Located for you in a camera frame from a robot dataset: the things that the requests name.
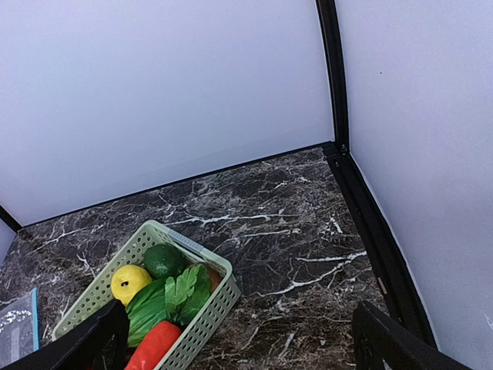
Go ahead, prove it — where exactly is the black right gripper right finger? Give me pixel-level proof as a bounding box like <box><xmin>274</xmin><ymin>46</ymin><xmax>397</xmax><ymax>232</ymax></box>
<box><xmin>352</xmin><ymin>301</ymin><xmax>467</xmax><ymax>369</ymax></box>

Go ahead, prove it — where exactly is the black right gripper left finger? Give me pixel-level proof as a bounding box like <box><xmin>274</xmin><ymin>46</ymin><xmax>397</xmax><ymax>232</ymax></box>
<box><xmin>6</xmin><ymin>300</ymin><xmax>129</xmax><ymax>369</ymax></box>

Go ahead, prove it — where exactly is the clear zip top bag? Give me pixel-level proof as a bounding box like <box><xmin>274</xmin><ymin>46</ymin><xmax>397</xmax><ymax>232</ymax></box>
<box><xmin>0</xmin><ymin>288</ymin><xmax>40</xmax><ymax>368</ymax></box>

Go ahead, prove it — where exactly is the pale green plastic basket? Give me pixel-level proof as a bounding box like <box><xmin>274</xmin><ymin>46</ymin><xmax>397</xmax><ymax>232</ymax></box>
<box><xmin>52</xmin><ymin>220</ymin><xmax>240</xmax><ymax>369</ymax></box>

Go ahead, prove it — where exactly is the red toy chili pepper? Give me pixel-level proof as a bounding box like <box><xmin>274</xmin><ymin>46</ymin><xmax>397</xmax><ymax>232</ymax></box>
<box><xmin>124</xmin><ymin>321</ymin><xmax>182</xmax><ymax>370</ymax></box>

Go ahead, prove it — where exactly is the yellow toy lemon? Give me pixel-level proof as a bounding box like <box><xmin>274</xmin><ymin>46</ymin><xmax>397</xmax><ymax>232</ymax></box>
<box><xmin>110</xmin><ymin>264</ymin><xmax>153</xmax><ymax>306</ymax></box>

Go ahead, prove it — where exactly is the green toy leafy vegetable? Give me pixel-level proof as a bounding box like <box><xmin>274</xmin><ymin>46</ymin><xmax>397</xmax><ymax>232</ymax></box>
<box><xmin>126</xmin><ymin>264</ymin><xmax>211</xmax><ymax>348</ymax></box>

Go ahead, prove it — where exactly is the dark green toy avocado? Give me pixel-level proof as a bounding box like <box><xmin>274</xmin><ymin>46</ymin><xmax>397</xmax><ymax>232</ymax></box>
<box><xmin>143</xmin><ymin>244</ymin><xmax>188</xmax><ymax>279</ymax></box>

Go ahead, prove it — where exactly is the black frame right post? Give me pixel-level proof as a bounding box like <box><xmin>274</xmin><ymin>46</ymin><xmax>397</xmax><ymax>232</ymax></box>
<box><xmin>316</xmin><ymin>1</ymin><xmax>438</xmax><ymax>348</ymax></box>

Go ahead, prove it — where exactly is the black frame post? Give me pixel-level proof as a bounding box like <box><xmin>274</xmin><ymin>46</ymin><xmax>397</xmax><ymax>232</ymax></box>
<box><xmin>316</xmin><ymin>1</ymin><xmax>438</xmax><ymax>348</ymax></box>
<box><xmin>0</xmin><ymin>205</ymin><xmax>22</xmax><ymax>233</ymax></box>

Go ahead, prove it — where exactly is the black frame left post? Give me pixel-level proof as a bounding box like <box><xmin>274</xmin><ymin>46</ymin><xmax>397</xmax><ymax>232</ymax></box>
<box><xmin>0</xmin><ymin>205</ymin><xmax>22</xmax><ymax>233</ymax></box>

